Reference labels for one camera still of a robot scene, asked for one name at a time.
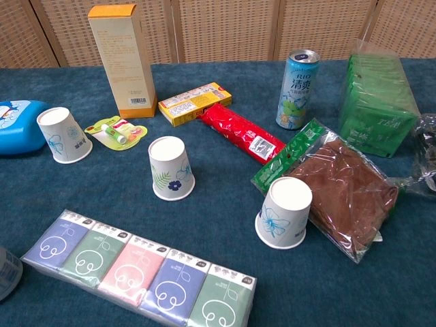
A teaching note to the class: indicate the white cup large blue flower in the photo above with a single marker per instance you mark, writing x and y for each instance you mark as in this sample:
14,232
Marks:
282,214

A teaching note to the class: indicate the white cup small blue flower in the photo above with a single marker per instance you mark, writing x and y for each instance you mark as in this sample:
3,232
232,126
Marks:
64,136

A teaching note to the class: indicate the red snack packet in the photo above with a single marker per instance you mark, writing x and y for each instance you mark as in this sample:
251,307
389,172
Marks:
238,131

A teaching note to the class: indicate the blue felt table cover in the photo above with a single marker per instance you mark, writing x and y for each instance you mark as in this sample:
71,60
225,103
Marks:
218,211

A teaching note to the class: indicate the white cup fern leaf print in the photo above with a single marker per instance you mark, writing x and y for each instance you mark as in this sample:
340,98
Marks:
170,167

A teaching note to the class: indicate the flat yellow cardboard box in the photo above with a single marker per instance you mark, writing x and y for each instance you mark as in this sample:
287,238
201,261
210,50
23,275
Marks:
194,104

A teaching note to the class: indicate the lip balm blister card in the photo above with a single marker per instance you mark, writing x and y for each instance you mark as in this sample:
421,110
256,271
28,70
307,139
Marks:
116,133

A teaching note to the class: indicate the light blue drink can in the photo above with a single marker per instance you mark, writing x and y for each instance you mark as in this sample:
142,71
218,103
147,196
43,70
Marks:
298,92

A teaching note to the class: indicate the brown cloth in plastic bag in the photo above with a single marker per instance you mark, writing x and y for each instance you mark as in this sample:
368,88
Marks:
344,190

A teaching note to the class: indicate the multicolour pocket tissue pack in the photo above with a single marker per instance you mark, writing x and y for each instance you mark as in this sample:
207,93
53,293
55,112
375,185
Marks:
136,272

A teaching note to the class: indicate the woven wooden folding screen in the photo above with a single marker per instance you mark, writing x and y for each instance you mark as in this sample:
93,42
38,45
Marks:
225,27

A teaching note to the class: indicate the tall cream orange carton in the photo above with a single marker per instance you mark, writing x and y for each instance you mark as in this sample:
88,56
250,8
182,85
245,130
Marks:
122,61

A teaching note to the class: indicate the green tea bag pack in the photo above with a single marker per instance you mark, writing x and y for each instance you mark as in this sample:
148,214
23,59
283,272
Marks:
374,112

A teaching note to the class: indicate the blue pump soap bottle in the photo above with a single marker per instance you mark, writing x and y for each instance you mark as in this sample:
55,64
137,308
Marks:
17,133

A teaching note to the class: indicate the clear bag of black items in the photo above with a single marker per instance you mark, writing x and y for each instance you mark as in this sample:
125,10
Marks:
425,156

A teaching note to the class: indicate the clear plastic jar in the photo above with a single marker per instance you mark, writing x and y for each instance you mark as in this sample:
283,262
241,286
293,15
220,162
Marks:
8,272

